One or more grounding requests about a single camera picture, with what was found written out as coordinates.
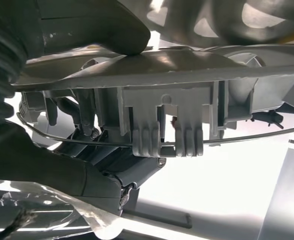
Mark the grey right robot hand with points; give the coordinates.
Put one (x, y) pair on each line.
(48, 169)

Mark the stainless steel workbench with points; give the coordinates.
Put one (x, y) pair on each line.
(176, 20)

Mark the crinkled clear plastic film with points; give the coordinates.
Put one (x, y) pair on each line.
(48, 215)

